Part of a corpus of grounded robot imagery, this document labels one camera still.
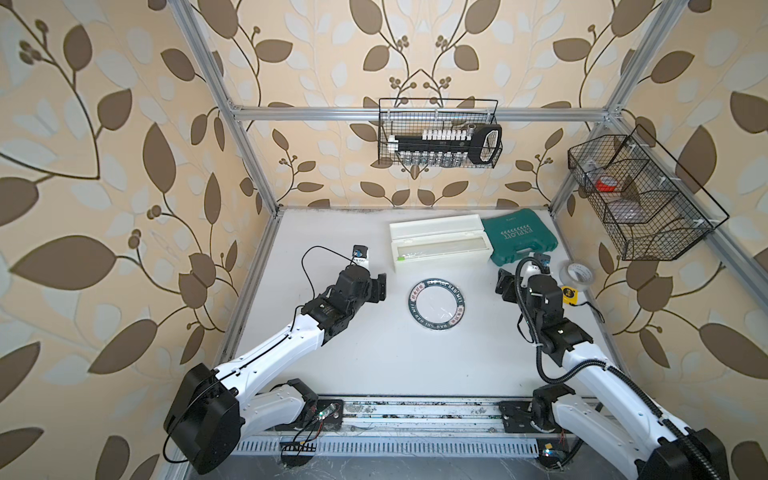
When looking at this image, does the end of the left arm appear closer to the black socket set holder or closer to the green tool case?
the black socket set holder

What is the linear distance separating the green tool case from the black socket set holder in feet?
0.94

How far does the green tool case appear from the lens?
1043 millimetres

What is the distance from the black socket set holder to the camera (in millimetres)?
825
